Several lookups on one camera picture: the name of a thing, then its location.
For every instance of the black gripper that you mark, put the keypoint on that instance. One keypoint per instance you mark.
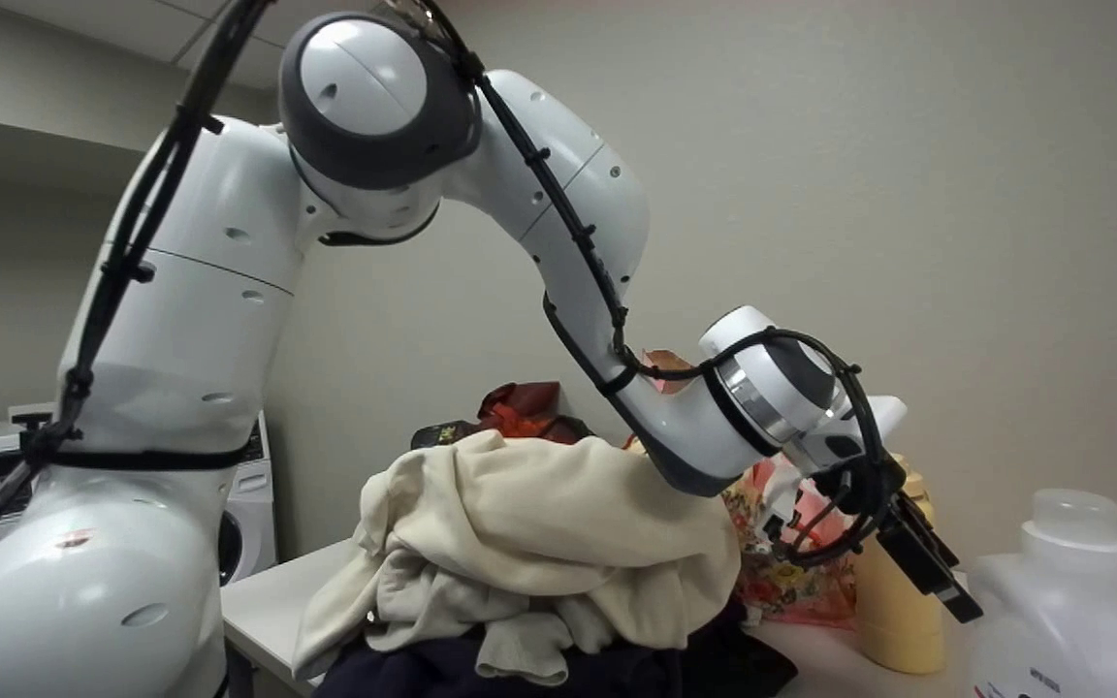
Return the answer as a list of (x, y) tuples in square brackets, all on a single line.
[(901, 526)]

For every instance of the white detergent bottle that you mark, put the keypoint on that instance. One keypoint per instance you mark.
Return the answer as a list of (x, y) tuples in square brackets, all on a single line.
[(1076, 621)]

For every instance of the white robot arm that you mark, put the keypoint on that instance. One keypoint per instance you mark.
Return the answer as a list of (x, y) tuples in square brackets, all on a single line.
[(195, 258)]

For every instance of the yellow bottle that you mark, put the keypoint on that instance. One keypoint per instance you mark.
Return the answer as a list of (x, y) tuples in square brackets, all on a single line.
[(901, 624)]

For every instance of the floral printed bag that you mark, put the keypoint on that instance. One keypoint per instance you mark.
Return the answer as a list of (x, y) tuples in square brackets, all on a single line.
[(776, 583)]

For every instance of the navy blue cloth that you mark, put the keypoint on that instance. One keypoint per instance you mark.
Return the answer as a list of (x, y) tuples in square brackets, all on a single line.
[(661, 672)]

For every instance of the orange printed bag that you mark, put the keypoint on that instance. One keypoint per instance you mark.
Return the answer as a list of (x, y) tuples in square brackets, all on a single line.
[(667, 367)]

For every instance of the cream towel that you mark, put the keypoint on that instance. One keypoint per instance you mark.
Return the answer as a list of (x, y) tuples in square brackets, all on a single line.
[(545, 517)]

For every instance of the light grey cloth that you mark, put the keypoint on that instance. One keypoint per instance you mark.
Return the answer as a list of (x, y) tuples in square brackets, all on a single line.
[(533, 654)]

